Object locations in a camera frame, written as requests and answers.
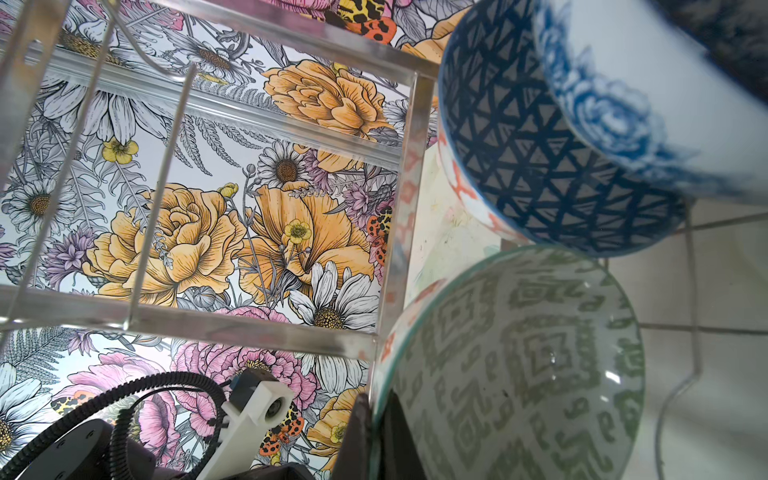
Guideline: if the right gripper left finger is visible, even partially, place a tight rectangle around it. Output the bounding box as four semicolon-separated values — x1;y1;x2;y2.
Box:
346;393;372;480

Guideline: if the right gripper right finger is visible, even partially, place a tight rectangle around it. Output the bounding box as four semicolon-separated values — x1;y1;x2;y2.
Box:
380;391;426;480

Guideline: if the green patterned bowl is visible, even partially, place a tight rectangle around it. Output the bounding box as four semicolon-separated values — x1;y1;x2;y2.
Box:
371;246;645;479

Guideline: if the dark blue patterned bowl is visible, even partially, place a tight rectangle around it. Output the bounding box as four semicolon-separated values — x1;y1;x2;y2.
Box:
438;1;686;257

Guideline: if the blue floral bowl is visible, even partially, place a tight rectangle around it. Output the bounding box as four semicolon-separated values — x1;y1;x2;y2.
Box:
533;1;767;204

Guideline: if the silver wire dish rack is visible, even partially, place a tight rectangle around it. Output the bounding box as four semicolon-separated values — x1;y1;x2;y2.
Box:
1;1;767;479

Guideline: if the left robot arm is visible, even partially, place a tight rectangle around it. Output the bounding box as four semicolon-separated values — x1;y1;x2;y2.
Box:
19;419;114;480

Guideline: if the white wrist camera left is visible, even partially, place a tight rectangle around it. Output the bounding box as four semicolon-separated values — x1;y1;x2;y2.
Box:
198;368;294;480

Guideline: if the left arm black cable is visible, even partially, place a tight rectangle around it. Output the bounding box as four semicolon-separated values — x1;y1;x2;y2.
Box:
0;370;228;480

